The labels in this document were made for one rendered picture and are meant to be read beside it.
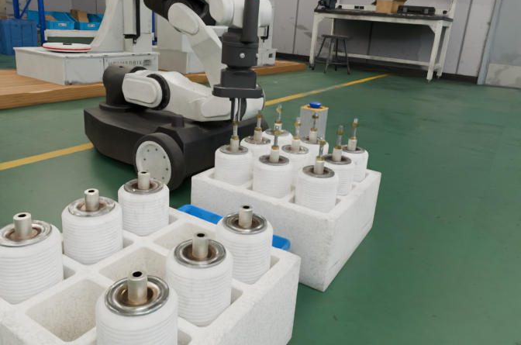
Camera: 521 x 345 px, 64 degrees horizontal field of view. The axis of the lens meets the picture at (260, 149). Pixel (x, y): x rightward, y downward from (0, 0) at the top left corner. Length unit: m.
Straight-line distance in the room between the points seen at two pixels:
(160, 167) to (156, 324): 0.92
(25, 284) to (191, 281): 0.24
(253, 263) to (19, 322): 0.33
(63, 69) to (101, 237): 2.26
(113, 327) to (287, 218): 0.53
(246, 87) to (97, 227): 0.49
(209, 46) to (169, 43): 2.36
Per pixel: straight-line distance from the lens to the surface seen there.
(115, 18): 3.36
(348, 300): 1.00
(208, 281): 0.59
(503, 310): 1.13
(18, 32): 5.41
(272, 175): 0.98
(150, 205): 0.81
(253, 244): 0.67
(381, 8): 5.75
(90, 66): 3.04
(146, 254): 0.79
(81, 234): 0.74
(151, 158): 1.41
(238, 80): 1.01
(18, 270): 0.69
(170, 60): 3.81
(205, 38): 1.45
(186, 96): 1.56
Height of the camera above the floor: 0.58
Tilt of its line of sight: 17 degrees down
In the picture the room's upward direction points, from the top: 5 degrees clockwise
